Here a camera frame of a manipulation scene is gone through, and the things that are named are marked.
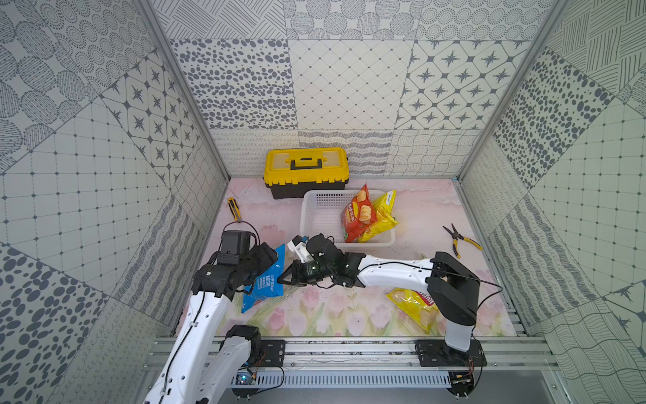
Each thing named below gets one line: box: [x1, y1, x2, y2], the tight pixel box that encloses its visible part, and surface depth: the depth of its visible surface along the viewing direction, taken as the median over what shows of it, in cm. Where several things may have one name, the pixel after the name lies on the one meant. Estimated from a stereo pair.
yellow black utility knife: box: [227, 196, 242, 222], surface depth 109 cm
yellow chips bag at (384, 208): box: [358, 189, 401, 244], surface depth 92 cm
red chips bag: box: [341, 183, 378, 244], surface depth 91 cm
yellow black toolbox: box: [263, 147, 350, 200], surface depth 104 cm
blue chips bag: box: [242, 244, 286, 314], surface depth 76 cm
